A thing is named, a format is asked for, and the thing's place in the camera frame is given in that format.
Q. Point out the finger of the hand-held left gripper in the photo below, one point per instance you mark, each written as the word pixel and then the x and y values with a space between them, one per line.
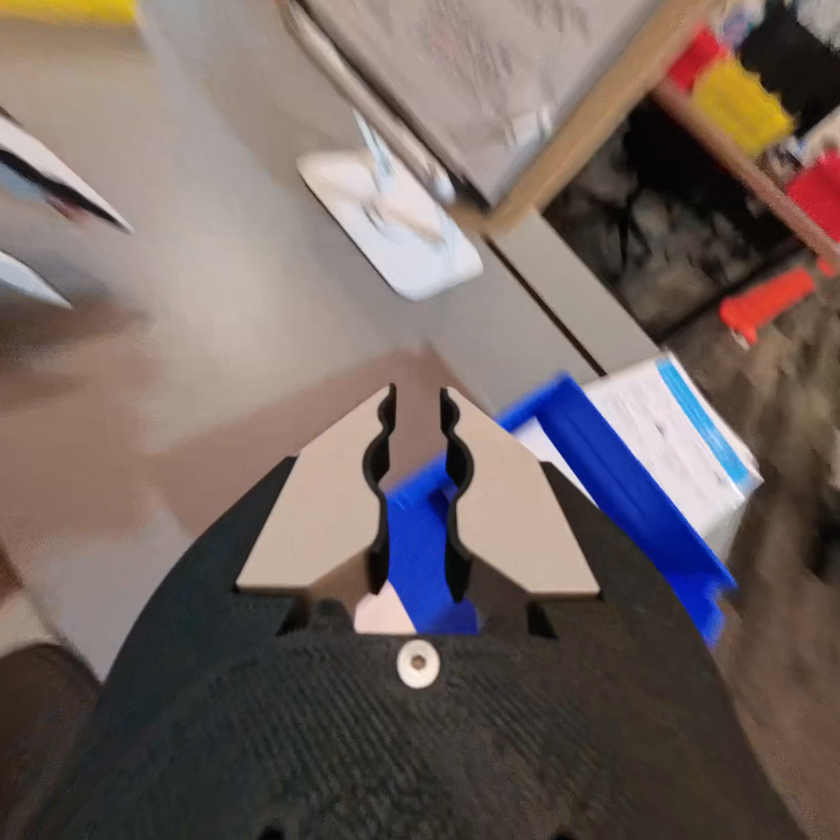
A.
pixel 46 164
pixel 26 279

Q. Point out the orange cone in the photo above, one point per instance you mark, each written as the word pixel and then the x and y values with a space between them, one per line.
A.
pixel 768 305

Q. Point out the yellow storage bin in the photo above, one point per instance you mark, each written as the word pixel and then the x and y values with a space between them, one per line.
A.
pixel 741 108

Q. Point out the white leaflet with blue stripe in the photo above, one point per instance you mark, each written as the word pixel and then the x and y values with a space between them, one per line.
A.
pixel 676 426

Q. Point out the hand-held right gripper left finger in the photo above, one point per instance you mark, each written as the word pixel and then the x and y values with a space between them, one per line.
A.
pixel 315 518

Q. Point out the blue plastic bin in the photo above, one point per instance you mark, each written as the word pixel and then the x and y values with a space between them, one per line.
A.
pixel 656 525

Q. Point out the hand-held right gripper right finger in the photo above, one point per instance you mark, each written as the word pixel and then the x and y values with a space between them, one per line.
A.
pixel 518 525

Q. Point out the yellow plastic bin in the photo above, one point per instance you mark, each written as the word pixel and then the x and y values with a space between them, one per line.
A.
pixel 65 10

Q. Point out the red storage bin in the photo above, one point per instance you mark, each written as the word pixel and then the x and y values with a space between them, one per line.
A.
pixel 699 59
pixel 817 197

